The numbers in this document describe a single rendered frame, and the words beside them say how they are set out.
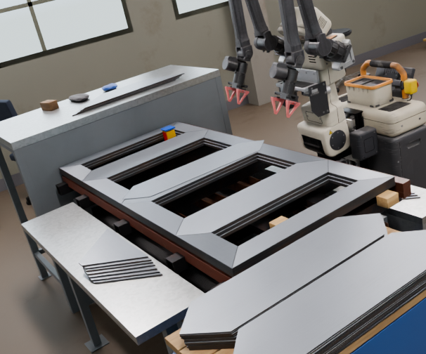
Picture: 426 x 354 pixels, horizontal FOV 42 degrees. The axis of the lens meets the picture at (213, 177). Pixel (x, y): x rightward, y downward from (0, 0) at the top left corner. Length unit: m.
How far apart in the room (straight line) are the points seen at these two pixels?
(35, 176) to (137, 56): 3.08
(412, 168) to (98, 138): 1.67
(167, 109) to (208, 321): 1.97
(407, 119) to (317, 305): 1.63
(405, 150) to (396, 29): 4.96
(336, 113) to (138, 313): 1.51
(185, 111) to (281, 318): 2.08
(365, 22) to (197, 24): 2.33
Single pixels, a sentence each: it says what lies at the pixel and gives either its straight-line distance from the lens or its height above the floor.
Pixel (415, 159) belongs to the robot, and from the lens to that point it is 3.05.
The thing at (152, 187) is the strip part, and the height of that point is 0.85.
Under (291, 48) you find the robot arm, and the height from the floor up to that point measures 1.27.
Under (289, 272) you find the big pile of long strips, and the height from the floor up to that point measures 0.85.
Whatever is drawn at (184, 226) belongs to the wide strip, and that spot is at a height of 0.85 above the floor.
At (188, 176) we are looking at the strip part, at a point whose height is 0.85.
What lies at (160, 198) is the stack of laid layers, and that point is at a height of 0.84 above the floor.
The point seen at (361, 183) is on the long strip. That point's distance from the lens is 2.08.
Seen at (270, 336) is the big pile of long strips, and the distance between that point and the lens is 1.41.
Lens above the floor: 1.74
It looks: 22 degrees down
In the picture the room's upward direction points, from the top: 13 degrees counter-clockwise
